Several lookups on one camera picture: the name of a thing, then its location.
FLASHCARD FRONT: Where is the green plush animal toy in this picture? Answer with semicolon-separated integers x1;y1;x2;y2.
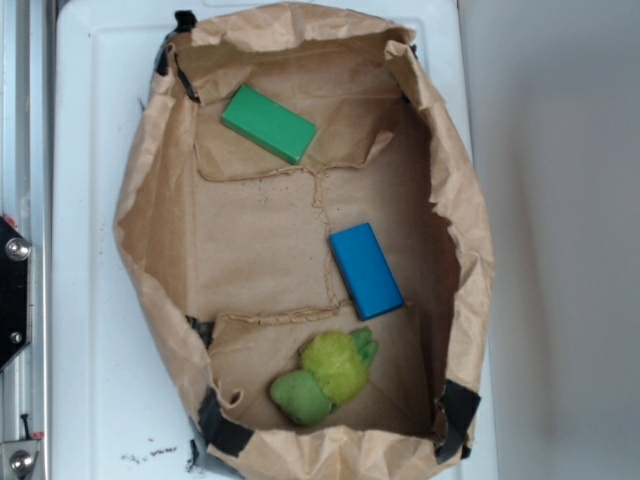
269;327;379;427

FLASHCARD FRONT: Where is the brown paper bag tray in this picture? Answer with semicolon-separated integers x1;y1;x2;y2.
114;2;495;479

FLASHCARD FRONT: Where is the blue rectangular block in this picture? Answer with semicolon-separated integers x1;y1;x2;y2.
329;223;404;321

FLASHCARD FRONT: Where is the green rectangular block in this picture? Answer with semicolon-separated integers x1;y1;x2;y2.
221;84;317;165

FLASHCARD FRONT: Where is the black metal bracket plate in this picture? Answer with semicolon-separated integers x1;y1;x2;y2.
0;215;32;372

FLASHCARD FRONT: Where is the silver aluminium frame rail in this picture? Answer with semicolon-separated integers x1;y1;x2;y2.
1;1;58;479

